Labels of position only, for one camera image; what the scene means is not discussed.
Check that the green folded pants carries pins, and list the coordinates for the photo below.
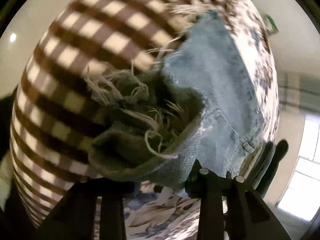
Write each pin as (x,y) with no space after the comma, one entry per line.
(265,169)

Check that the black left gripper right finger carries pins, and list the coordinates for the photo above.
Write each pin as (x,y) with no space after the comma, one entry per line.
(230,207)

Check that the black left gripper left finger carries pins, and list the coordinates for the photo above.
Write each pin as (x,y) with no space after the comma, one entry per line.
(74,215)

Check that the floral bed sheet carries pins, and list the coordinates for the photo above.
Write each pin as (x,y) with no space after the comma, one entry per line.
(55,120)

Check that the right green curtain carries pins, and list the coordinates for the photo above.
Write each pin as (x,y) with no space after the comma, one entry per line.
(298,93)

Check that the light blue denim shorts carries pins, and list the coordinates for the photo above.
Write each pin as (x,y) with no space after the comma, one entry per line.
(197,103)

